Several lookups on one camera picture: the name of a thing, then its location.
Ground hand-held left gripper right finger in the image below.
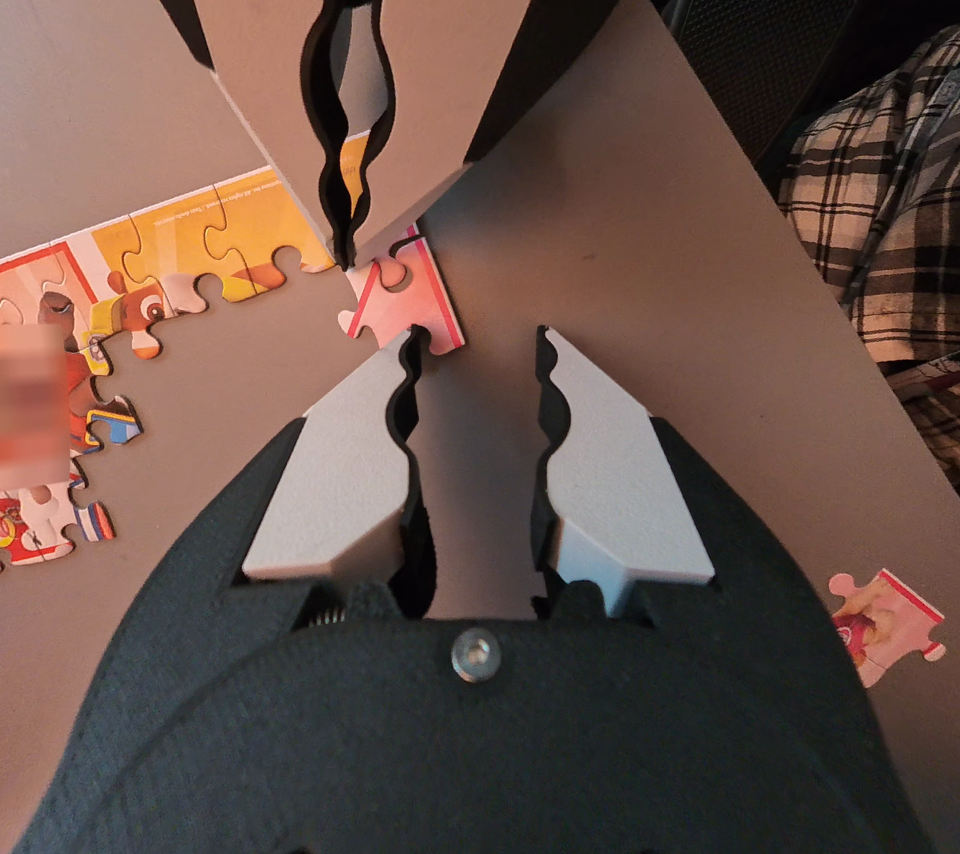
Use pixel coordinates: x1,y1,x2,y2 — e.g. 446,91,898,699
528,324,717,619

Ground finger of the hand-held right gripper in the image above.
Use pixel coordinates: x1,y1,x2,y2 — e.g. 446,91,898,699
347,0,550,268
161,0,355,272

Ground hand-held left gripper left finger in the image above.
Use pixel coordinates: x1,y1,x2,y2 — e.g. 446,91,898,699
242,325,438,619

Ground assembled pink red puzzle section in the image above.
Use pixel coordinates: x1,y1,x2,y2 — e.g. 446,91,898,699
0,134,374,574

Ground pink dog puzzle piece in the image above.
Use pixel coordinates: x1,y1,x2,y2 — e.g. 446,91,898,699
828,568,948,689

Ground plaid shirt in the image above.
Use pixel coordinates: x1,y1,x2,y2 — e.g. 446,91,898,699
776,25,960,488

